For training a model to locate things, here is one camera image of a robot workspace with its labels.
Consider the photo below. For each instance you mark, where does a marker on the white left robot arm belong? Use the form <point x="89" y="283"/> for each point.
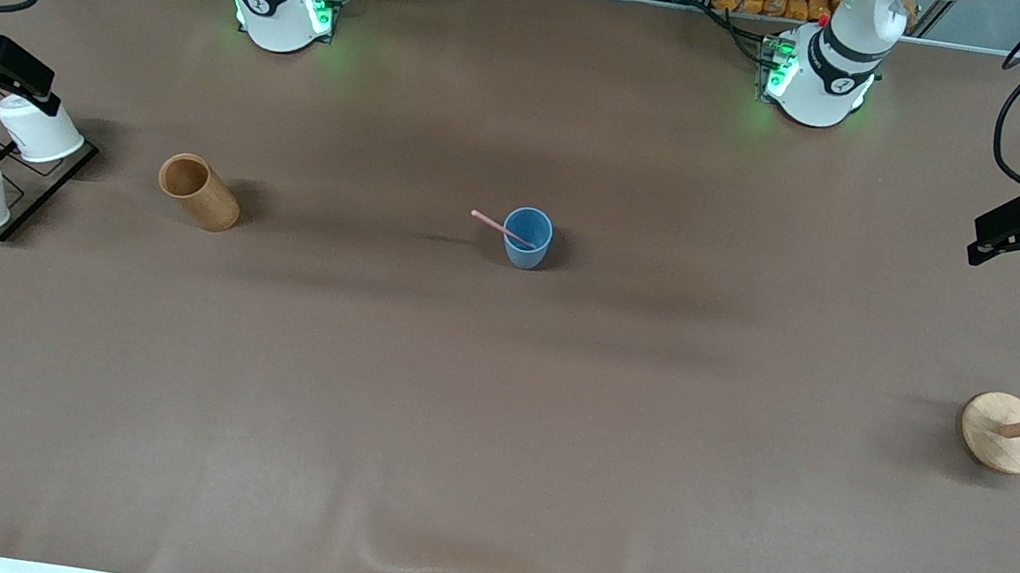
<point x="829" y="81"/>

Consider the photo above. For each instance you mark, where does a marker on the brown wooden cup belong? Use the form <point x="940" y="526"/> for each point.
<point x="204" y="200"/>

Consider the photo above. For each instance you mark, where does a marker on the pink chopstick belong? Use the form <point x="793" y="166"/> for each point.
<point x="489" y="221"/>

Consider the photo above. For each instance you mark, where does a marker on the blue plastic cup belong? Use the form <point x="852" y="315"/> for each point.
<point x="525" y="256"/>

